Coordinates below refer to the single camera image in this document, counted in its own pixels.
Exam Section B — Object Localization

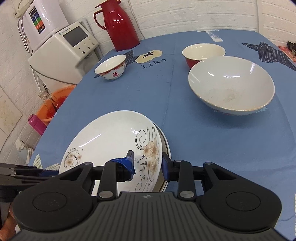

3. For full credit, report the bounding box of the white floral plate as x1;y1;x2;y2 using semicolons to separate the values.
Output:
59;110;163;192

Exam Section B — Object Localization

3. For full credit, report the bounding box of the red bowl white interior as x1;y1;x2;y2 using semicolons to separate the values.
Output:
182;43;226;69

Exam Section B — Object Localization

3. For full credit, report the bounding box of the red thermos jug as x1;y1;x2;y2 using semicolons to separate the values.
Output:
93;0;140;51

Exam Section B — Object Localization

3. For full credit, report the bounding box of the black device on side table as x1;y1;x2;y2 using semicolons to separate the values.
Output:
287;41;296;56

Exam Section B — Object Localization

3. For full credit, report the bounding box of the orange plastic basin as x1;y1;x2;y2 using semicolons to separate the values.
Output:
36;85;76;126

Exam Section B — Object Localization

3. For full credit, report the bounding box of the glass bottle in basin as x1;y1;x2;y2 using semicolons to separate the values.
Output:
38;89;61;113

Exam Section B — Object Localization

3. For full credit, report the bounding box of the blue printed tablecloth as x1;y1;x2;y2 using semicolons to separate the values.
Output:
28;29;296;240

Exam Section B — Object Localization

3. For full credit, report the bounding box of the person's left hand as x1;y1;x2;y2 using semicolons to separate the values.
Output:
0;208;16;241

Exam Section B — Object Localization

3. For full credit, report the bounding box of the large white bowl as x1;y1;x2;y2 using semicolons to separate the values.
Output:
188;56;275;115

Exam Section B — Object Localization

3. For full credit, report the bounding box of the pink bottle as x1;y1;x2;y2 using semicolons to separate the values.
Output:
28;114;47;136

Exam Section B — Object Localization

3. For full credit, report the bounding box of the small white red-patterned bowl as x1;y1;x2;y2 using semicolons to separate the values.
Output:
95;54;126;80

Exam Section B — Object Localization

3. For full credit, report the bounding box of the plain white shallow dish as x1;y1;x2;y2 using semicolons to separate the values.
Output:
153;123;171;192

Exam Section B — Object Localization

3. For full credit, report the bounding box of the white countertop appliance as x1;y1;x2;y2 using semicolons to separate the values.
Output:
28;22;99;91

